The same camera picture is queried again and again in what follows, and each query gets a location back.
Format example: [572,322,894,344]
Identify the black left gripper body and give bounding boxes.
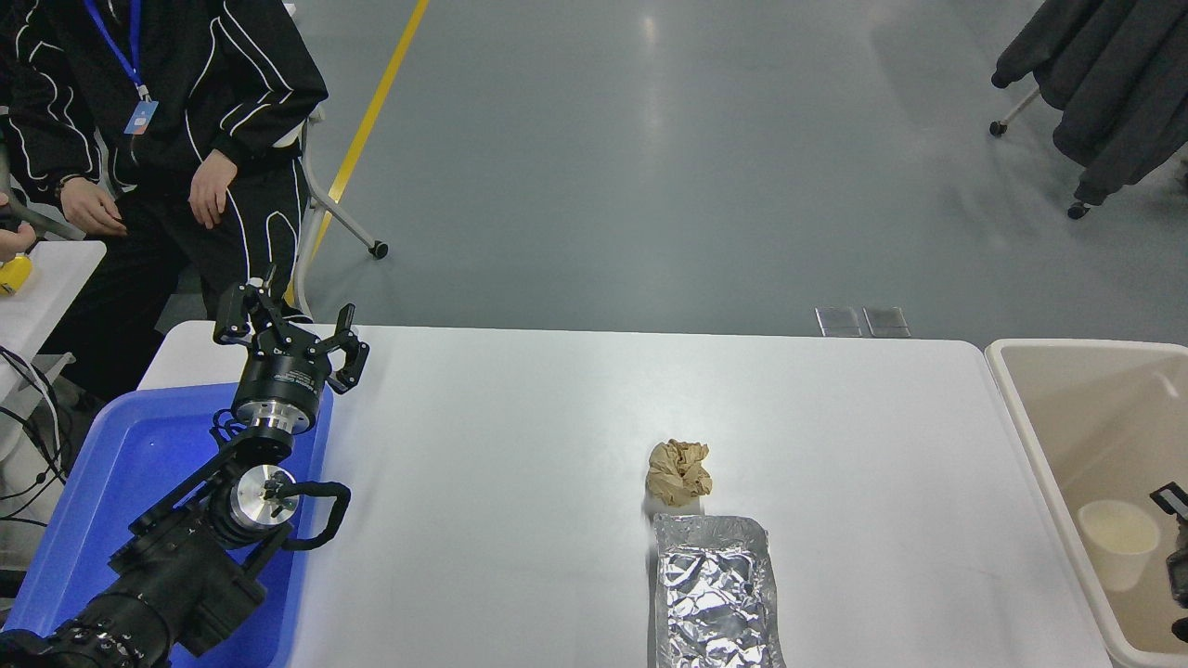
[232,340,334,425]

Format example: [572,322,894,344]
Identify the white paper cup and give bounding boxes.
[1077,499,1162,594]

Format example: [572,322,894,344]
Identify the crumpled tan paper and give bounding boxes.
[647,439,714,508]

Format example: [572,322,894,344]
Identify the person's left hand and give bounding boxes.
[188,150,240,230]

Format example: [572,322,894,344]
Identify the person's right hand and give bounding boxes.
[59,175,129,238]

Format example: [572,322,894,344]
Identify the person's hand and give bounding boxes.
[0,193,37,263]

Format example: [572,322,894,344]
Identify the large pale bin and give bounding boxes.
[984,339,1188,668]

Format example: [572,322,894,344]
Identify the blue plastic tray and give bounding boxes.
[5,380,335,668]

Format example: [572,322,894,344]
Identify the white side table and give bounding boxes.
[0,239,106,409]

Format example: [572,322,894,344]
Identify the person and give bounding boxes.
[0,0,330,402]

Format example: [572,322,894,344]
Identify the garment rack with casters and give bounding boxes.
[988,88,1092,222]

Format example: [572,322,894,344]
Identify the silver foil tray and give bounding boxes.
[652,513,788,668]

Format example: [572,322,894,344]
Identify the dark hanging coats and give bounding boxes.
[991,0,1188,205]

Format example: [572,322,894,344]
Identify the white chair frame with casters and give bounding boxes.
[283,102,390,318]

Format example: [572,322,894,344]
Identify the grey chair frame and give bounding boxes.
[0,199,84,242]

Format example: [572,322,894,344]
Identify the blue lanyard with badge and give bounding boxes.
[84,0,160,137]

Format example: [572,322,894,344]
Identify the black cable bundle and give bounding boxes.
[0,345,73,530]

